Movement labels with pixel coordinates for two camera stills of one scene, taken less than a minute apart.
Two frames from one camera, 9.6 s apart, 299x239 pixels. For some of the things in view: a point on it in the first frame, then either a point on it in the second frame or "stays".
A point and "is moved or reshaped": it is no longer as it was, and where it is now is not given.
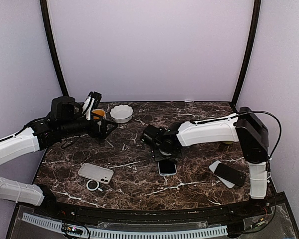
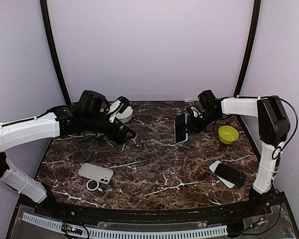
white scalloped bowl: (121, 114) stays
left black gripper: (101, 133) -> (120, 139)
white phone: (213, 167) stays
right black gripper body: (163, 155) -> (201, 123)
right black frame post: (256, 12) stays
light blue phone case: (167, 168) is moved or reshaped
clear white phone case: (96, 173) stays
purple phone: (167, 168) is moved or reshaped
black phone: (233, 176) stays
